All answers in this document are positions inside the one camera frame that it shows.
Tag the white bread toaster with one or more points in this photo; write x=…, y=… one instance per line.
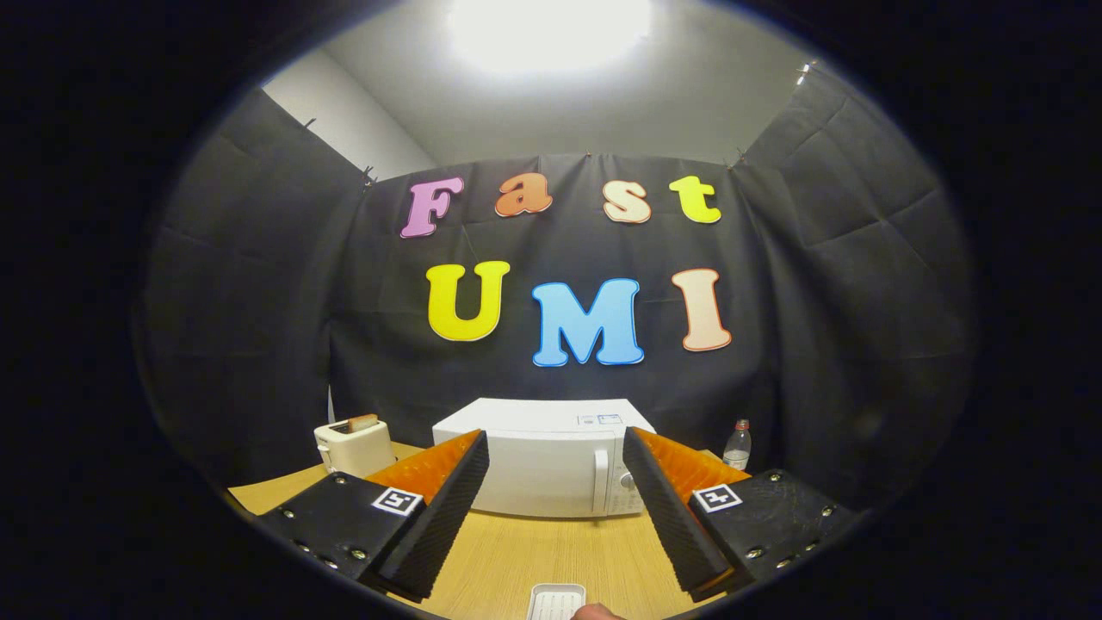
x=353, y=452

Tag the white toaster oven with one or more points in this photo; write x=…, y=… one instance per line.
x=542, y=456

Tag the small white plastic tray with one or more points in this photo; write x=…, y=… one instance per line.
x=555, y=601

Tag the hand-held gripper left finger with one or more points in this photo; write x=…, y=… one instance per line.
x=443, y=517

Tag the toast slice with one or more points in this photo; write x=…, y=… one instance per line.
x=362, y=423

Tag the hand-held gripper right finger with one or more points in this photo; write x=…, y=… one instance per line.
x=671, y=517

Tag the clear plastic bottle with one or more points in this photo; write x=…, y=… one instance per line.
x=738, y=448

